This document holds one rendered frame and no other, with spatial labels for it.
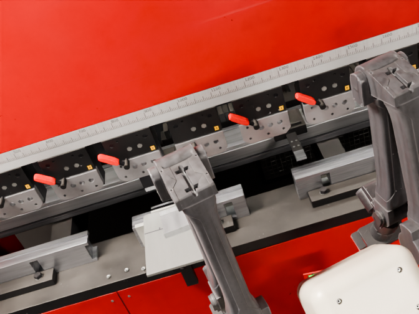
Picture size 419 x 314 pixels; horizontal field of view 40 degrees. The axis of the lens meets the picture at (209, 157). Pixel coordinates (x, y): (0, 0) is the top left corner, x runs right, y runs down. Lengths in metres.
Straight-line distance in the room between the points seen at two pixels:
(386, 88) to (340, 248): 0.99
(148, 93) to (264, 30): 0.36
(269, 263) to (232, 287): 0.87
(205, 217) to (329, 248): 1.02
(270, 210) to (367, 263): 0.90
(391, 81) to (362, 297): 0.39
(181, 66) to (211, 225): 0.67
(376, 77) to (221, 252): 0.43
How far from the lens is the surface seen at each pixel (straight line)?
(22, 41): 1.56
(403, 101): 1.08
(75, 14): 1.51
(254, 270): 1.96
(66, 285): 2.02
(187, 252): 1.73
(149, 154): 1.72
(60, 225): 2.25
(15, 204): 1.87
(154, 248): 1.79
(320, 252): 1.97
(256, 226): 1.90
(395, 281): 1.08
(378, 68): 1.13
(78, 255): 2.02
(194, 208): 0.98
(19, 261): 2.06
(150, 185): 1.84
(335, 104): 1.75
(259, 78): 1.63
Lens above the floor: 2.22
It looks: 37 degrees down
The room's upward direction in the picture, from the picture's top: 20 degrees counter-clockwise
